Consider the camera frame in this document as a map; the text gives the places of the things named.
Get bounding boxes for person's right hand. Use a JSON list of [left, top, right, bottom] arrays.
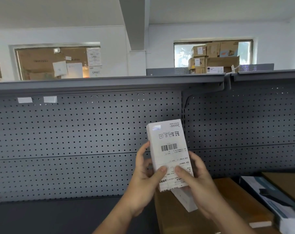
[[174, 151, 226, 220]]

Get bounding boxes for person's left hand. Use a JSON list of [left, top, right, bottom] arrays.
[[124, 141, 168, 218]]

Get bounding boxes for brown cardboard box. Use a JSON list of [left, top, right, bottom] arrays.
[[154, 177, 275, 234], [261, 172, 295, 207]]

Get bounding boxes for grey metal pegboard shelf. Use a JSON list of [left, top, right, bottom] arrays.
[[0, 69, 295, 234]]

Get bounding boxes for white printed carton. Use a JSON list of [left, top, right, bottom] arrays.
[[86, 48, 102, 67], [89, 66, 104, 78]]

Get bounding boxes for white plastic clip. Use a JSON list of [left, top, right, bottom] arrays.
[[225, 65, 240, 75]]

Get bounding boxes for white paper sheet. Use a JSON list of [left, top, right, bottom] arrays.
[[62, 62, 84, 79], [52, 60, 68, 77]]

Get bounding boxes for cardboard boxes at window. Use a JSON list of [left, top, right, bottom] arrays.
[[173, 39, 254, 74]]

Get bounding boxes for cardboard-covered window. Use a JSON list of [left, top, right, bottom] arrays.
[[10, 42, 102, 81]]

